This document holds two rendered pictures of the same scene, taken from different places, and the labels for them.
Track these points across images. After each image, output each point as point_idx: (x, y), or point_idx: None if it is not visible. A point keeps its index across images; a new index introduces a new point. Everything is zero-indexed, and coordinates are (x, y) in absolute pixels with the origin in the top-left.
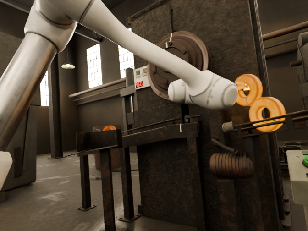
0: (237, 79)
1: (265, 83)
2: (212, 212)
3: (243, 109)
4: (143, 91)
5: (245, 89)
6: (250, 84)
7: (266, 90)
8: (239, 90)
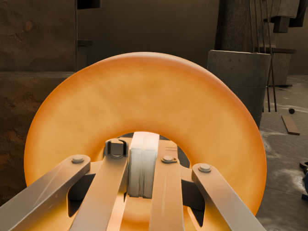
0: (99, 83)
1: (75, 38)
2: None
3: (15, 157)
4: None
5: None
6: (211, 156)
7: (77, 64)
8: (130, 193)
